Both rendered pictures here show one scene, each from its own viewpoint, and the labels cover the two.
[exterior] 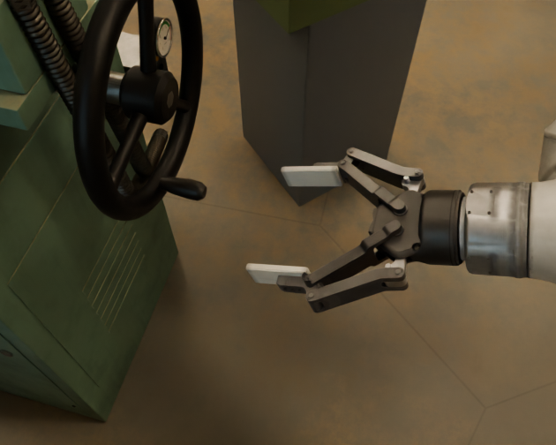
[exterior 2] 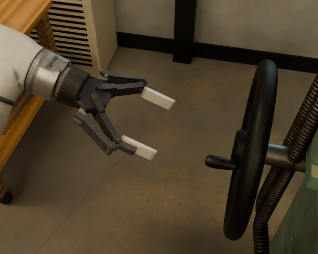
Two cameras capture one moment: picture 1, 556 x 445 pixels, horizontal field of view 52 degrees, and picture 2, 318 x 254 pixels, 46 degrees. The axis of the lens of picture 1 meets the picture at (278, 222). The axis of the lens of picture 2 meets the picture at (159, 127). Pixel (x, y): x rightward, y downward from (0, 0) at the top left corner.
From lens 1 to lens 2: 0.84 m
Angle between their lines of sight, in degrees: 74
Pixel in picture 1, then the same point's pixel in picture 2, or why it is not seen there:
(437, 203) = (77, 75)
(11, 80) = not seen: outside the picture
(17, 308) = not seen: hidden behind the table
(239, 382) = not seen: outside the picture
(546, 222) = (36, 45)
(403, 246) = (96, 80)
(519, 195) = (41, 57)
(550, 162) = not seen: outside the picture
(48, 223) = (315, 205)
